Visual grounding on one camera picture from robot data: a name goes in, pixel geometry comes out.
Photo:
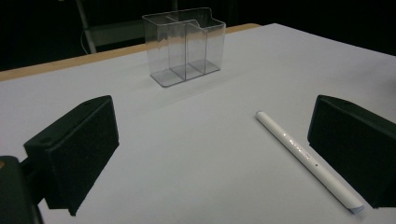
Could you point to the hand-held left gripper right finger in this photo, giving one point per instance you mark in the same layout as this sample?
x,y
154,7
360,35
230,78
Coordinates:
x,y
358,146

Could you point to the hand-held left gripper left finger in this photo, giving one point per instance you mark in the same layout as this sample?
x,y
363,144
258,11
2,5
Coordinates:
x,y
77,149

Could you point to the white pen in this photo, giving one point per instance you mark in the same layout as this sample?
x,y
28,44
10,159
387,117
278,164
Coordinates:
x,y
306,158

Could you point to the clear plastic pen holder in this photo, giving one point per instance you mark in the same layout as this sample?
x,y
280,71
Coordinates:
x,y
183,46

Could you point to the metal stand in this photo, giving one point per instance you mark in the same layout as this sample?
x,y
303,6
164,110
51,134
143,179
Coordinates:
x,y
102,32

